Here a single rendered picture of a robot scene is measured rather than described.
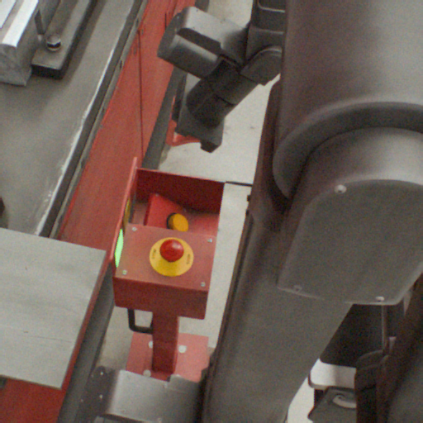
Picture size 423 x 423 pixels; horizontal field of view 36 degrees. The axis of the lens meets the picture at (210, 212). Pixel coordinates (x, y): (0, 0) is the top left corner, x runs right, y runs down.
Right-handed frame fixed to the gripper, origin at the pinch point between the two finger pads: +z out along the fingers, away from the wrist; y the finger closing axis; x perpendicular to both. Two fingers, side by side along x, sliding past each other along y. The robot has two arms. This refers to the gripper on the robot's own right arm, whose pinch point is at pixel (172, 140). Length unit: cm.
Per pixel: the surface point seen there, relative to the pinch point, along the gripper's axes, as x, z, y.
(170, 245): 9.5, 16.1, 6.7
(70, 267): -8.6, 4.0, 22.1
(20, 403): -1, 41, 30
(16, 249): -15.1, 7.2, 20.6
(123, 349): 35, 94, -4
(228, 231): 57, 83, -45
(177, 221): 13.0, 23.2, -2.6
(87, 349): 25, 94, -1
